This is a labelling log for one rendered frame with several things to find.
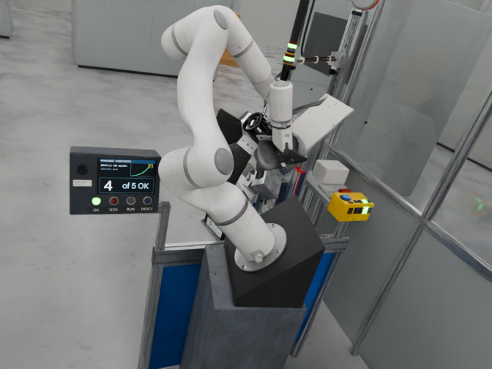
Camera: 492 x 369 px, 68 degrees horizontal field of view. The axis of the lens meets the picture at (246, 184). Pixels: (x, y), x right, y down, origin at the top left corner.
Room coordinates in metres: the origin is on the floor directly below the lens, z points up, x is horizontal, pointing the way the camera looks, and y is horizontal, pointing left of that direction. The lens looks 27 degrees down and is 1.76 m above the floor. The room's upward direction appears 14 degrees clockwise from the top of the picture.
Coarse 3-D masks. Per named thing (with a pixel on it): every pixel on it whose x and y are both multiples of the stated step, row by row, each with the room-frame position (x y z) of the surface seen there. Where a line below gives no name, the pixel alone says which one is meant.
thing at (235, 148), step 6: (234, 144) 1.65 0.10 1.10; (234, 150) 1.63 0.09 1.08; (240, 150) 1.64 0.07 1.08; (234, 156) 1.61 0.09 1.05; (240, 156) 1.62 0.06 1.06; (246, 156) 1.62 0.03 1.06; (234, 162) 1.60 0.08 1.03; (240, 162) 1.60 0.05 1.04; (246, 162) 1.61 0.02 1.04; (234, 168) 1.58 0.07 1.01; (240, 168) 1.58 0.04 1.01; (234, 174) 1.56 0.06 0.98; (240, 174) 1.57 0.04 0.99; (228, 180) 1.54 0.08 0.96; (234, 180) 1.54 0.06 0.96
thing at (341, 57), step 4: (332, 52) 2.15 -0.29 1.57; (336, 52) 2.18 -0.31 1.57; (340, 52) 2.22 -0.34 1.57; (344, 52) 2.22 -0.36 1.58; (336, 56) 2.14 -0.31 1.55; (340, 56) 2.13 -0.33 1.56; (344, 56) 2.15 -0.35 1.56; (340, 60) 2.12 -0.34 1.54; (344, 60) 2.16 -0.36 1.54; (332, 64) 2.14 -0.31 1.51; (336, 64) 2.13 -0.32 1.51; (340, 64) 2.13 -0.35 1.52; (344, 64) 2.19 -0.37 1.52
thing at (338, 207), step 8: (336, 200) 1.42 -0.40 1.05; (344, 200) 1.40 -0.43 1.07; (352, 200) 1.42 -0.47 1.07; (328, 208) 1.44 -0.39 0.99; (336, 208) 1.40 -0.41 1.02; (344, 208) 1.37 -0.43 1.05; (336, 216) 1.39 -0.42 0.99; (344, 216) 1.37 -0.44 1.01; (352, 216) 1.39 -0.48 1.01; (360, 216) 1.41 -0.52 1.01; (368, 216) 1.44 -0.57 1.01
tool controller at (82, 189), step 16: (80, 160) 0.90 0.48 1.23; (96, 160) 0.92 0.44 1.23; (112, 160) 0.94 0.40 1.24; (128, 160) 0.96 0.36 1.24; (144, 160) 0.98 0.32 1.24; (160, 160) 1.01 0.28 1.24; (80, 176) 0.89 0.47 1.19; (96, 176) 0.91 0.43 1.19; (112, 176) 0.93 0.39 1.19; (128, 176) 0.95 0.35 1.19; (144, 176) 0.97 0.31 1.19; (80, 192) 0.88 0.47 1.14; (96, 192) 0.90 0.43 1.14; (128, 192) 0.94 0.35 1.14; (144, 192) 0.96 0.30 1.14; (80, 208) 0.87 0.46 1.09; (96, 208) 0.89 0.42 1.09; (112, 208) 0.91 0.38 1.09; (128, 208) 0.93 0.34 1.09; (144, 208) 0.95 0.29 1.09
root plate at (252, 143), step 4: (244, 136) 1.68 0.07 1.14; (240, 140) 1.67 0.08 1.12; (244, 140) 1.67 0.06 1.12; (248, 140) 1.67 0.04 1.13; (252, 140) 1.67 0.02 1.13; (240, 144) 1.66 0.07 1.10; (244, 144) 1.66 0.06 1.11; (252, 144) 1.66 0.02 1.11; (256, 144) 1.67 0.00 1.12; (244, 148) 1.65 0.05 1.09; (248, 148) 1.65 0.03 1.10; (248, 152) 1.64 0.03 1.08; (252, 152) 1.64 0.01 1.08
